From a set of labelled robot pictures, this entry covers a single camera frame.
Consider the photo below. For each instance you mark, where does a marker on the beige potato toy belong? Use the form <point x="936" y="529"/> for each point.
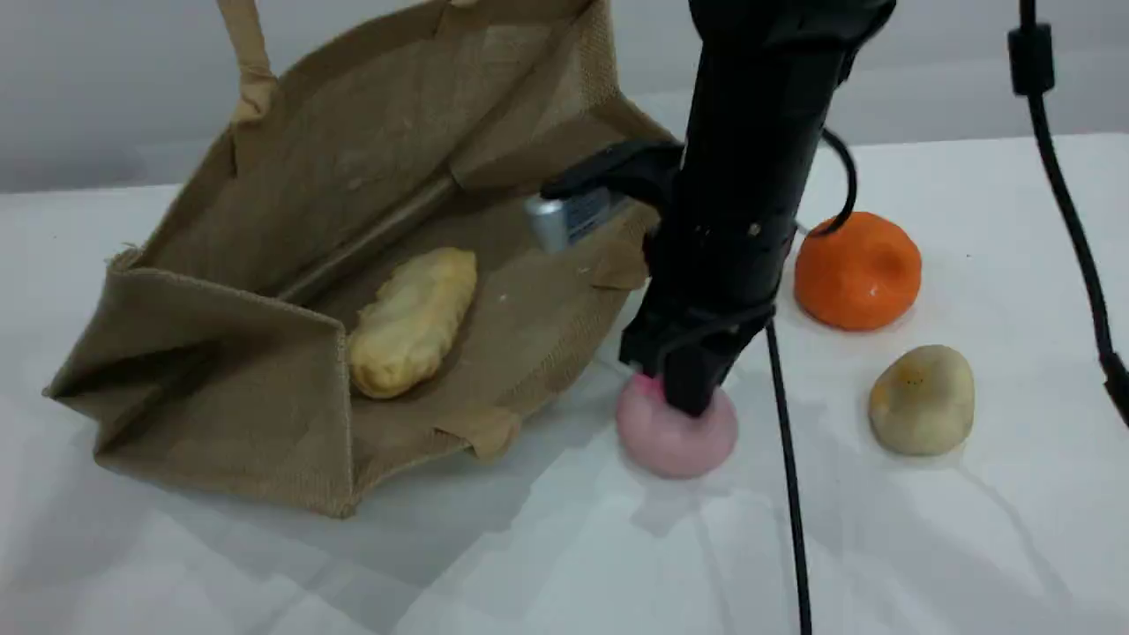
<point x="922" y="401"/>

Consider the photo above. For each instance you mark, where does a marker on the long yellow bread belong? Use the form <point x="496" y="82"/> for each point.
<point x="410" y="326"/>

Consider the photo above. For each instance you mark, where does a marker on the pink peach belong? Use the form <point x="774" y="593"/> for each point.
<point x="670" y="445"/>

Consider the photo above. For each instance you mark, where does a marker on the silver wrist camera black mount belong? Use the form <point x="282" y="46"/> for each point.
<point x="564" y="220"/>

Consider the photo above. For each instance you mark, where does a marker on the orange tangerine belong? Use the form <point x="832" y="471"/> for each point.
<point x="856" y="273"/>

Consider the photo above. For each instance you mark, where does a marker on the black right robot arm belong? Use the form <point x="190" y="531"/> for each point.
<point x="758" y="115"/>

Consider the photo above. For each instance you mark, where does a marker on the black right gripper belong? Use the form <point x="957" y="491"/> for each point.
<point x="714" y="282"/>

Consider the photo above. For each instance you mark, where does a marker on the brown burlap tote bag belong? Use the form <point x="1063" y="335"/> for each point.
<point x="220" y="335"/>

